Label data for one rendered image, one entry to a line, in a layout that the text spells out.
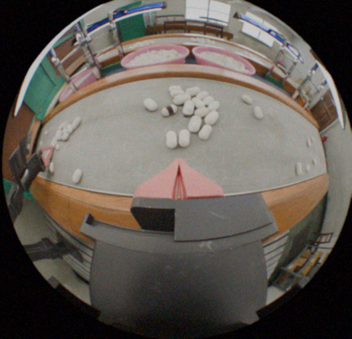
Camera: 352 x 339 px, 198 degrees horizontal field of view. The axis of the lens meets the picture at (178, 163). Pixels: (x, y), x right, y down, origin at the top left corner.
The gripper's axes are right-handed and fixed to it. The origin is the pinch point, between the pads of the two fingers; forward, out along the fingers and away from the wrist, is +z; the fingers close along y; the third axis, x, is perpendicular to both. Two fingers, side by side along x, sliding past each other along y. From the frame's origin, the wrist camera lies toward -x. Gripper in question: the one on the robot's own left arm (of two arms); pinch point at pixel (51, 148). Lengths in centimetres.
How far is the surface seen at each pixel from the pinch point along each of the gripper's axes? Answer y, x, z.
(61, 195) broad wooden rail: -14.7, 8.7, -10.9
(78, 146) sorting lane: -17.7, 1.8, 0.5
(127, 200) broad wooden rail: -34.7, 8.9, -8.6
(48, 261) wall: 134, 100, -90
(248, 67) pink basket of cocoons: -75, -24, 28
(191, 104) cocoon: -46.2, -3.8, 3.7
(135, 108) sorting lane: -34.1, -3.5, 6.4
